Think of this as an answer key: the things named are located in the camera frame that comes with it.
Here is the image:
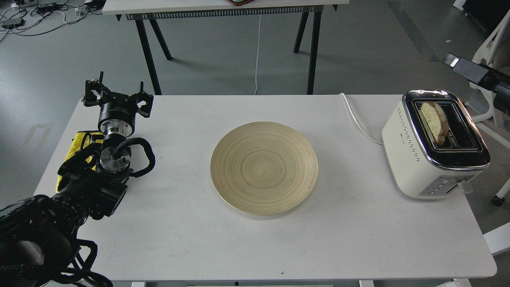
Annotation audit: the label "brown object on background table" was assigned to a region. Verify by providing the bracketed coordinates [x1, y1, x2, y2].
[226, 0, 253, 6]

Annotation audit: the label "round bamboo plate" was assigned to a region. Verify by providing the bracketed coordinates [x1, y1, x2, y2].
[210, 122, 319, 216]

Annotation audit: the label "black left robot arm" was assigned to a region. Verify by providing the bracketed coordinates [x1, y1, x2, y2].
[1, 72, 155, 287]

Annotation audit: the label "background white table black legs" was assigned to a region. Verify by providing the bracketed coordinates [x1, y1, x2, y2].
[101, 0, 349, 96]

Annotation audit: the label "cables and power strips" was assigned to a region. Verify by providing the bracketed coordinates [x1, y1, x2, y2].
[0, 0, 106, 42]

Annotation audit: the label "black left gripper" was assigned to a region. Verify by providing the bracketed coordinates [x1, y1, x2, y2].
[82, 71, 154, 136]

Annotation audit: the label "cream white toaster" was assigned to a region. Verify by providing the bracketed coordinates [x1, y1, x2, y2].
[381, 90, 490, 200]

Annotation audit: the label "slice of bread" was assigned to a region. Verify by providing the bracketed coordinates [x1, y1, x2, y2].
[420, 100, 449, 147]

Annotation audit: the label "white toaster power cable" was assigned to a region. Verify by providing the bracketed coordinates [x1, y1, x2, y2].
[339, 93, 384, 146]

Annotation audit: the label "white hanging cable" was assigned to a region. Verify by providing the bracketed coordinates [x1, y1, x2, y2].
[254, 14, 262, 95]

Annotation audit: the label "white office chair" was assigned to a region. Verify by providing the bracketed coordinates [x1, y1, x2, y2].
[464, 10, 510, 206]

